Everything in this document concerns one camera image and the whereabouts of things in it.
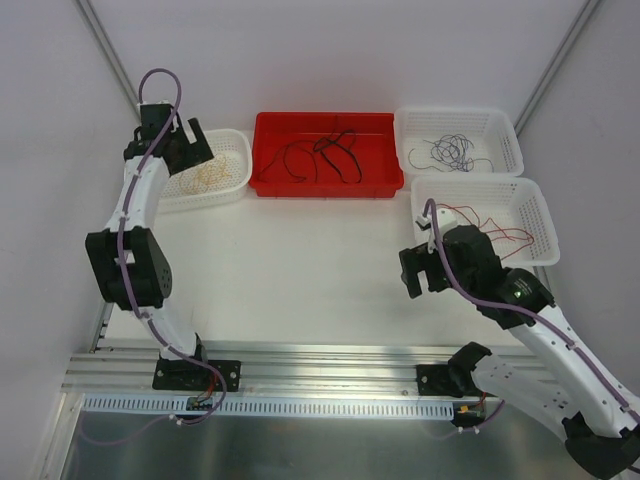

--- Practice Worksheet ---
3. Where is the left aluminium frame post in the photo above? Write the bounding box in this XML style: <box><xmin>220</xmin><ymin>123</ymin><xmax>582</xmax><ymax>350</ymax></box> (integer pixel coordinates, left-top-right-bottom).
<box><xmin>72</xmin><ymin>0</ymin><xmax>139</xmax><ymax>119</ymax></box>

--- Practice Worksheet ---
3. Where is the aluminium mounting rail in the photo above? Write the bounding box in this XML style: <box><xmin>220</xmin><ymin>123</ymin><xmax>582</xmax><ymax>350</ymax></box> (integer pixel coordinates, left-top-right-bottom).
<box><xmin>61</xmin><ymin>339</ymin><xmax>457</xmax><ymax>399</ymax></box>

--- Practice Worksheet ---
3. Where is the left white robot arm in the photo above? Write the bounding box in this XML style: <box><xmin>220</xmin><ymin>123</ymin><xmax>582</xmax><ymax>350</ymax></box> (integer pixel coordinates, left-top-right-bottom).
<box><xmin>85</xmin><ymin>102</ymin><xmax>214</xmax><ymax>389</ymax></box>

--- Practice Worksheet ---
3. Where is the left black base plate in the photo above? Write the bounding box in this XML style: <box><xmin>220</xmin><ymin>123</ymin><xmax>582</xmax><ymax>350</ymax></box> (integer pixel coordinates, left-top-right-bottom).
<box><xmin>152</xmin><ymin>359</ymin><xmax>242</xmax><ymax>392</ymax></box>

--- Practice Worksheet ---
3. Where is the white oval perforated basket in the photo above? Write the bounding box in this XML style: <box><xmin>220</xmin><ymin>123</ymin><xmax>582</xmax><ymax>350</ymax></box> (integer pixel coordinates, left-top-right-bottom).
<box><xmin>158</xmin><ymin>129</ymin><xmax>252</xmax><ymax>213</ymax></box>

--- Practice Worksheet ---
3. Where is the aluminium frame post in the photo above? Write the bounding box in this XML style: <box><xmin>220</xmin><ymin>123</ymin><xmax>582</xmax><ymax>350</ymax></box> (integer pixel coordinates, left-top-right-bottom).
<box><xmin>72</xmin><ymin>0</ymin><xmax>139</xmax><ymax>119</ymax></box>
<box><xmin>514</xmin><ymin>0</ymin><xmax>605</xmax><ymax>136</ymax></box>

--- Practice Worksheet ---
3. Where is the black cable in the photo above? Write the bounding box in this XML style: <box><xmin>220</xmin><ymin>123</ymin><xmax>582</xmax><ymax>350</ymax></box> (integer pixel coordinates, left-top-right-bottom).
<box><xmin>313</xmin><ymin>129</ymin><xmax>364</xmax><ymax>185</ymax></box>

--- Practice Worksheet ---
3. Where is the white near rectangular basket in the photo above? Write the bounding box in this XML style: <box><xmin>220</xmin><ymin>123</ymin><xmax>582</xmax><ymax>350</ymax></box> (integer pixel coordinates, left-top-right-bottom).
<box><xmin>410</xmin><ymin>174</ymin><xmax>560</xmax><ymax>269</ymax></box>

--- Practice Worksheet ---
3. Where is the dark wire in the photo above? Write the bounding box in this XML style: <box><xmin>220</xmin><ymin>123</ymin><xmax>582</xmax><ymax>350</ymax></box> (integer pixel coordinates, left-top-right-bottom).
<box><xmin>407</xmin><ymin>132</ymin><xmax>496</xmax><ymax>174</ymax></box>

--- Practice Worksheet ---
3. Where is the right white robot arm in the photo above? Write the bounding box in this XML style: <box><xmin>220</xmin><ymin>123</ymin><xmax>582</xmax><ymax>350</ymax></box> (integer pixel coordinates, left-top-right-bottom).
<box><xmin>399</xmin><ymin>225</ymin><xmax>639</xmax><ymax>479</ymax></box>

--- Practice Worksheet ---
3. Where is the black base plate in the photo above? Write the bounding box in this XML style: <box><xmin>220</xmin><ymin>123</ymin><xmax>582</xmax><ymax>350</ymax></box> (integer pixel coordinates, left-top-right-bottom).
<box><xmin>152</xmin><ymin>359</ymin><xmax>242</xmax><ymax>392</ymax></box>
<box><xmin>415</xmin><ymin>364</ymin><xmax>499</xmax><ymax>399</ymax></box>

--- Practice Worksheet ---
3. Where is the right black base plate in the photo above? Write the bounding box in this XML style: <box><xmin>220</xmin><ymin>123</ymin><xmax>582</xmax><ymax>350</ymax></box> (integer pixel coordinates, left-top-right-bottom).
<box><xmin>415</xmin><ymin>364</ymin><xmax>499</xmax><ymax>399</ymax></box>

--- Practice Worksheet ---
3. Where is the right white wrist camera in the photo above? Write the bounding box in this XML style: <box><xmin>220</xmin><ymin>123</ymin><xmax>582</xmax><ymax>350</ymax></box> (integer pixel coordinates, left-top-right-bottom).
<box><xmin>414</xmin><ymin>207</ymin><xmax>458</xmax><ymax>246</ymax></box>

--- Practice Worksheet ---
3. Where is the white rectangular basket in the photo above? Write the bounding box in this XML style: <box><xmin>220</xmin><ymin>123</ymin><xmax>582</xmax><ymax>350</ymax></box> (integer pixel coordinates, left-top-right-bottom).
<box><xmin>410</xmin><ymin>174</ymin><xmax>560</xmax><ymax>269</ymax></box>
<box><xmin>393</xmin><ymin>106</ymin><xmax>524</xmax><ymax>177</ymax></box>

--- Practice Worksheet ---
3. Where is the white far rectangular basket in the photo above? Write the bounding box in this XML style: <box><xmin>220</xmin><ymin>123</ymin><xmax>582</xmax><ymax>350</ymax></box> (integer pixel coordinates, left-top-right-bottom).
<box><xmin>393</xmin><ymin>106</ymin><xmax>524</xmax><ymax>177</ymax></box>

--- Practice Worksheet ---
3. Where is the round black wire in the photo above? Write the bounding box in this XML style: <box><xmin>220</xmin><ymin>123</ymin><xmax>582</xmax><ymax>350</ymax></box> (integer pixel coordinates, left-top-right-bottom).
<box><xmin>258</xmin><ymin>113</ymin><xmax>341</xmax><ymax>185</ymax></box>

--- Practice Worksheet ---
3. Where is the right aluminium frame post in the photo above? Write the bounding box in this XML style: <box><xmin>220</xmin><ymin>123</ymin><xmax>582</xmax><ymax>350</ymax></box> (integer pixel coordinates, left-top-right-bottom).
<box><xmin>514</xmin><ymin>0</ymin><xmax>605</xmax><ymax>136</ymax></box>

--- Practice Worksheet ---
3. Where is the white slotted cable duct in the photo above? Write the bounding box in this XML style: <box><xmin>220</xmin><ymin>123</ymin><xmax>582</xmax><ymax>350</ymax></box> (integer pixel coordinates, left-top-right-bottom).
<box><xmin>83</xmin><ymin>394</ymin><xmax>454</xmax><ymax>421</ymax></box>

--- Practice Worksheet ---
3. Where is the red plastic bin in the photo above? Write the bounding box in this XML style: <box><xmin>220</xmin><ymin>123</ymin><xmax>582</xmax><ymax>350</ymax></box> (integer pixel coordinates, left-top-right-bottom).
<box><xmin>249</xmin><ymin>112</ymin><xmax>404</xmax><ymax>199</ymax></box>

